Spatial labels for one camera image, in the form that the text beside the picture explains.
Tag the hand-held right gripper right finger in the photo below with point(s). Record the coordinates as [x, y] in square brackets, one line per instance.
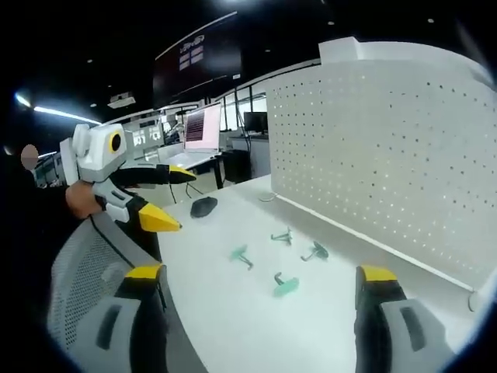
[392, 322]

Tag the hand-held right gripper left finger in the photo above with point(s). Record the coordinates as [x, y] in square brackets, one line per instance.
[128, 322]

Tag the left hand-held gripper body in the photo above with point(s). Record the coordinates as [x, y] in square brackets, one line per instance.
[97, 155]

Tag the green hook assembly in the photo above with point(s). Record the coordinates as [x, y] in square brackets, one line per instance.
[242, 256]
[283, 236]
[316, 252]
[285, 285]

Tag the white perforated mounting plate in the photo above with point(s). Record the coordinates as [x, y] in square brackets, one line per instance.
[380, 155]

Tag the person's left hand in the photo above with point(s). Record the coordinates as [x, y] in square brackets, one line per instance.
[79, 200]

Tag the grey mesh office chair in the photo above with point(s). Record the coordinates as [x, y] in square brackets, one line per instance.
[101, 287]

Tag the open white laptop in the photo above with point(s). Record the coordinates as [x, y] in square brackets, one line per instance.
[196, 136]

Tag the black computer mouse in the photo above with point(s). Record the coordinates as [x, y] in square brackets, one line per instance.
[204, 206]

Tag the black computer monitor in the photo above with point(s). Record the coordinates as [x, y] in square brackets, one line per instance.
[255, 122]

